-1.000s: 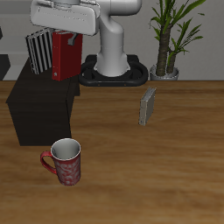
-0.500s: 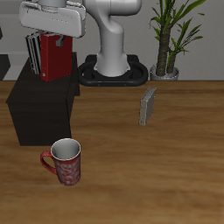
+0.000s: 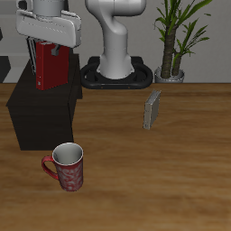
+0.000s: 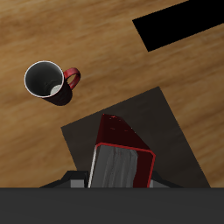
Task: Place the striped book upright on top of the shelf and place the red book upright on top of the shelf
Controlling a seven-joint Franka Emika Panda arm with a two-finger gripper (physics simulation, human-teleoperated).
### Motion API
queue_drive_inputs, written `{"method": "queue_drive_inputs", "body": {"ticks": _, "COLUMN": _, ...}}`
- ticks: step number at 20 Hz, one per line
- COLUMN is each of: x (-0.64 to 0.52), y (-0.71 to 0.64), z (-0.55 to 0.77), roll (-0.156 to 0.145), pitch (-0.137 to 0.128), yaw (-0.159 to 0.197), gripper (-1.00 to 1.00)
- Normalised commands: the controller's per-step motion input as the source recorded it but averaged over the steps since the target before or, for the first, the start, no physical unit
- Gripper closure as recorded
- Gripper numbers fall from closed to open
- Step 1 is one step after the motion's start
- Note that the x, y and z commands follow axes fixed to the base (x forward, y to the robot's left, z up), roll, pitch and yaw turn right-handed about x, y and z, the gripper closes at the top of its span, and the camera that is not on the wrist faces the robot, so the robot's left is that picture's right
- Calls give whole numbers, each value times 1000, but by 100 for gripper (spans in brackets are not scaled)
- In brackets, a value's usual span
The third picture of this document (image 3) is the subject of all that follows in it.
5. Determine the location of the red book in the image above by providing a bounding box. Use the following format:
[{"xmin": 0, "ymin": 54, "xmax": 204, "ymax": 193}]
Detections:
[{"xmin": 35, "ymin": 41, "xmax": 70, "ymax": 91}]

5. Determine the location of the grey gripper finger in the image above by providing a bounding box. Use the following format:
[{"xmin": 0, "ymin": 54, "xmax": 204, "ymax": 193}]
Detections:
[{"xmin": 51, "ymin": 42, "xmax": 62, "ymax": 57}]

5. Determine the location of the grey book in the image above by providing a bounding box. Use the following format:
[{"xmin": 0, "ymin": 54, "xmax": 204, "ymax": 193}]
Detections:
[{"xmin": 143, "ymin": 88, "xmax": 162, "ymax": 131}]

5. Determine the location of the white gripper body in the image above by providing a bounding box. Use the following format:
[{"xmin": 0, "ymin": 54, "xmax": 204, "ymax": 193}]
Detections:
[{"xmin": 15, "ymin": 9, "xmax": 83, "ymax": 50}]

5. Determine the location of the pot plant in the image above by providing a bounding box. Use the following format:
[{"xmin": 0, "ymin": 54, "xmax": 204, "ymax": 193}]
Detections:
[{"xmin": 152, "ymin": 0, "xmax": 214, "ymax": 85}]

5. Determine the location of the red patterned mug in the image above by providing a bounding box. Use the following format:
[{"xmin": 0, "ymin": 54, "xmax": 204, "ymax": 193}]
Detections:
[{"xmin": 41, "ymin": 142, "xmax": 85, "ymax": 193}]

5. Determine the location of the dark brown desk caddy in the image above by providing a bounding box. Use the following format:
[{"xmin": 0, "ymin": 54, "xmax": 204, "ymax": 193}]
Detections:
[{"xmin": 5, "ymin": 53, "xmax": 84, "ymax": 152}]

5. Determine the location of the striped book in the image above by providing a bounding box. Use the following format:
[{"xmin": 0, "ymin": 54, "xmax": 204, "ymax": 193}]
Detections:
[{"xmin": 26, "ymin": 37, "xmax": 38, "ymax": 76}]

